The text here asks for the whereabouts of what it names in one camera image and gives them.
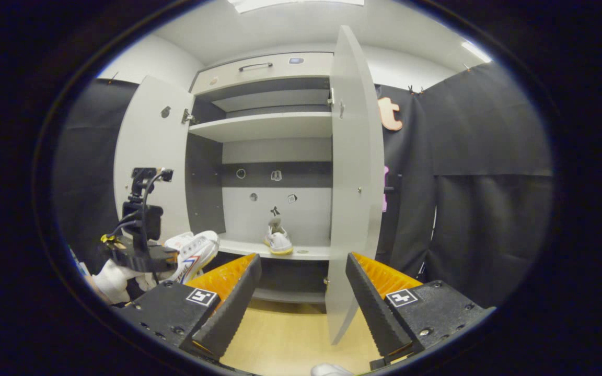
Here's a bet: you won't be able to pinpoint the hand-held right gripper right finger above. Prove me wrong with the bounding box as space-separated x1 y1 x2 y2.
345 252 496 361

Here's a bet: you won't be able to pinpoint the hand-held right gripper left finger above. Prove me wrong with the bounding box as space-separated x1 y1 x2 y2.
113 253 262 361

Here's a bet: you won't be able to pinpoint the white shoe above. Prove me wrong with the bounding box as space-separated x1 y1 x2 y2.
264 217 294 256
163 230 221 285

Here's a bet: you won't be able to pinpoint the grey shoe cabinet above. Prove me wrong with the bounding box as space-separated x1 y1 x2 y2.
185 51 333 304

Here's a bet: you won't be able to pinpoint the grey cabinet door square stickers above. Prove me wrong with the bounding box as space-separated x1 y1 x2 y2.
325 25 385 345

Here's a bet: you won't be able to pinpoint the grey cabinet shelf board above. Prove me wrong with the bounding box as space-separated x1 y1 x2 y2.
189 111 333 143

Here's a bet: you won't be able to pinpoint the ceiling light panel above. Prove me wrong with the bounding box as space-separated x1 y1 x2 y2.
460 41 492 63
228 0 365 14

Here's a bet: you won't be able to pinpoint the black cable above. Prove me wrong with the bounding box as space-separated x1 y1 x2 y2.
113 170 173 246

